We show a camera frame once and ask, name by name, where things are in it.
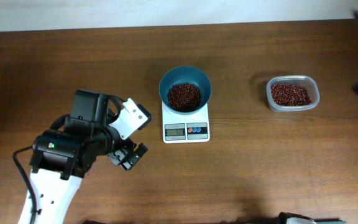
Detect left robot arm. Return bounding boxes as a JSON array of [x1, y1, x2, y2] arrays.
[[13, 90, 152, 223]]

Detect white digital kitchen scale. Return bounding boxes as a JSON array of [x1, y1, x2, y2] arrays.
[[162, 103, 211, 144]]

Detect red beans in bowl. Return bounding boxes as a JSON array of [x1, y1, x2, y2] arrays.
[[167, 83, 201, 112]]

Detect teal plastic bowl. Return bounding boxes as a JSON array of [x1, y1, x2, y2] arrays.
[[158, 65, 213, 112]]

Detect clear plastic container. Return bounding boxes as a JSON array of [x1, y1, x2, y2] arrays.
[[266, 75, 320, 112]]

